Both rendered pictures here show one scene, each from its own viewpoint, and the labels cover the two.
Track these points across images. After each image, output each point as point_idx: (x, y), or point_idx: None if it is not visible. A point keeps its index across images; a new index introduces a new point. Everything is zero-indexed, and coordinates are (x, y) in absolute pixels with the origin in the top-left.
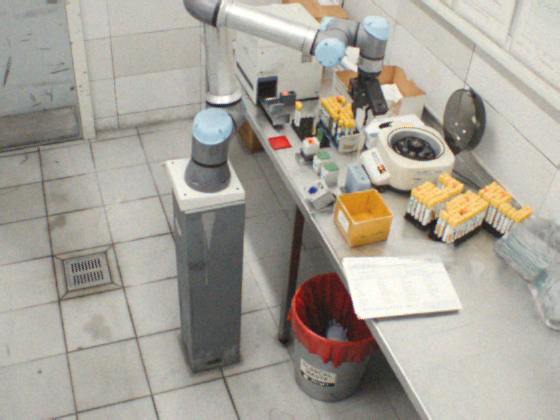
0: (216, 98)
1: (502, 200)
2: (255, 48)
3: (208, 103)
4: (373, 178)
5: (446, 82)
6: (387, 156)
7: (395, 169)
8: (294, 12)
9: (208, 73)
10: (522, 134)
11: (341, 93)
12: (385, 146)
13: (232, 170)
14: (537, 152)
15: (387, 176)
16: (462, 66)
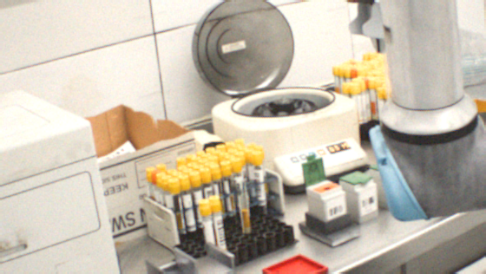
0: (468, 98)
1: (369, 61)
2: (77, 175)
3: (474, 125)
4: (361, 158)
5: (114, 72)
6: (330, 120)
7: (354, 118)
8: None
9: (452, 45)
10: (286, 3)
11: (119, 185)
12: (310, 117)
13: (476, 264)
14: (316, 2)
15: (355, 141)
16: (136, 16)
